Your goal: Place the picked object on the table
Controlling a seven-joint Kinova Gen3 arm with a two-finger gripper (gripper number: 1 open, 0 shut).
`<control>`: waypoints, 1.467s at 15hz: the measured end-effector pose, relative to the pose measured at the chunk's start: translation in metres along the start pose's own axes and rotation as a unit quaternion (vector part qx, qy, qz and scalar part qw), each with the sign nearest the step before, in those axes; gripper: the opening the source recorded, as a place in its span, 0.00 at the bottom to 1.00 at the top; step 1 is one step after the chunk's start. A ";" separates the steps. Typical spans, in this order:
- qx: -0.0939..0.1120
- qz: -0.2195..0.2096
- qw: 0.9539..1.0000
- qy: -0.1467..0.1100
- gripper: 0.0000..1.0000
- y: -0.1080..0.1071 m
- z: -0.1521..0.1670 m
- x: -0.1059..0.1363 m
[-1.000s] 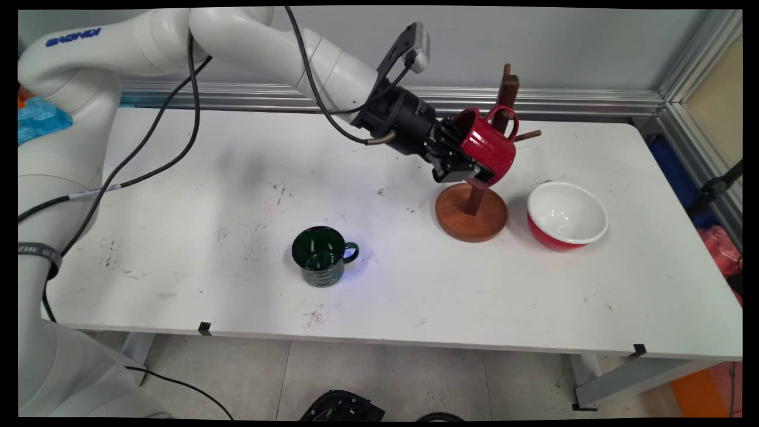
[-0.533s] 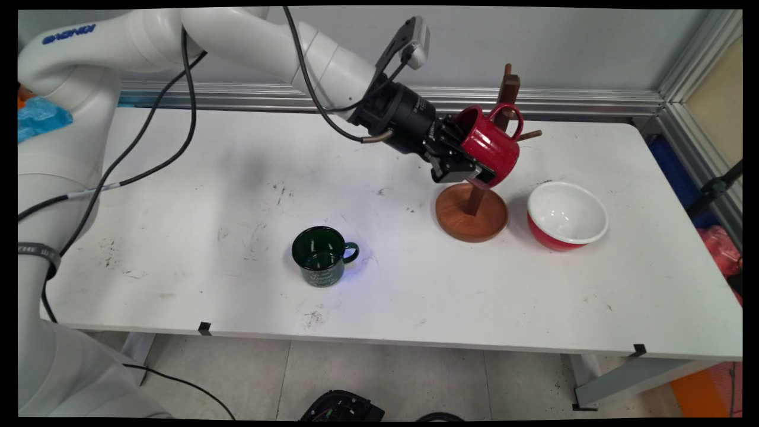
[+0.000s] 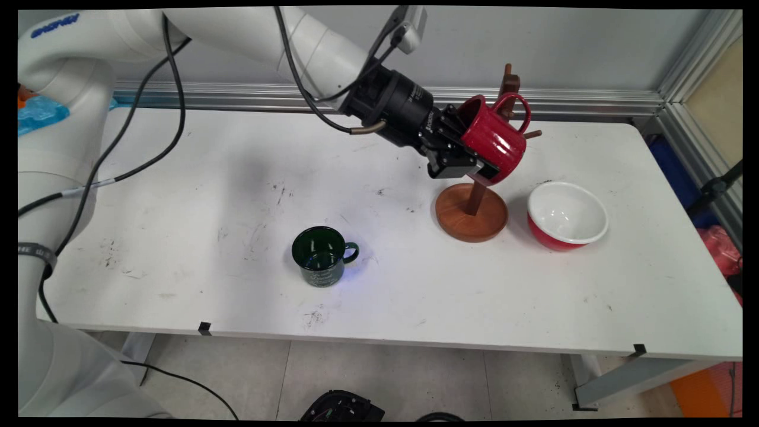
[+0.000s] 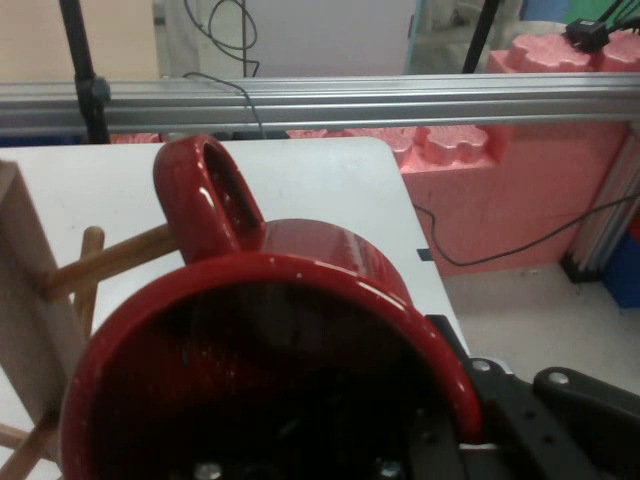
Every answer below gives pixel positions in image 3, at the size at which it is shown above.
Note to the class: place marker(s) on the aluminium corner frame post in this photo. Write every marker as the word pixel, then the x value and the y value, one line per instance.
pixel 697 65

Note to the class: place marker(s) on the red bowl white inside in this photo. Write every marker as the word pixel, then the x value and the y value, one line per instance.
pixel 566 213

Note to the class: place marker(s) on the wooden mug tree stand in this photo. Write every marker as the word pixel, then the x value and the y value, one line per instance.
pixel 471 216

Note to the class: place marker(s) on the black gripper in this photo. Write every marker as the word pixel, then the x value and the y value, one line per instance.
pixel 403 110

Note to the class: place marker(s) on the small orange object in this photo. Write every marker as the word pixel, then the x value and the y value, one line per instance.
pixel 24 96

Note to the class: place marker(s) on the red plastic bag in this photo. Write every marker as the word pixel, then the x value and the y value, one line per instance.
pixel 720 252

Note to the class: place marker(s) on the long aluminium frame rail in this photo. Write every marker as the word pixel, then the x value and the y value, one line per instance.
pixel 237 98

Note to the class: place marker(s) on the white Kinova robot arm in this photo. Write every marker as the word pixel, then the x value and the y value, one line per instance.
pixel 237 26

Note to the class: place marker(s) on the orange floor object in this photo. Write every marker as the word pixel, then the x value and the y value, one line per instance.
pixel 699 394

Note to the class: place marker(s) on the dark green enamel mug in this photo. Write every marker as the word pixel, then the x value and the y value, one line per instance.
pixel 323 264

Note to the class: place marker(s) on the blue bin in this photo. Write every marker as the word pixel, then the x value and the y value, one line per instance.
pixel 673 172

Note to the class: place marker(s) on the black curved floor object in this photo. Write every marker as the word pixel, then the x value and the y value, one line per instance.
pixel 440 416

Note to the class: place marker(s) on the black device on floor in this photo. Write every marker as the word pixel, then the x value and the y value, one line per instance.
pixel 341 408

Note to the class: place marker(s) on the red enamel mug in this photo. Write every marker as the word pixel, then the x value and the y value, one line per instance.
pixel 495 142

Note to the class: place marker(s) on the grey table leg long foot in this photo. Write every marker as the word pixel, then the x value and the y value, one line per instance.
pixel 628 379

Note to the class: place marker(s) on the black clamp stand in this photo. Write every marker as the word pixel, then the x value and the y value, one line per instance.
pixel 714 188

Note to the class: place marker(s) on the blue plastic sheet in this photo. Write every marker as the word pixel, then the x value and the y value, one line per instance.
pixel 38 115

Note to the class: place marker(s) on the black tape marker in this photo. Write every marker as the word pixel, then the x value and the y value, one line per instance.
pixel 204 328
pixel 639 350

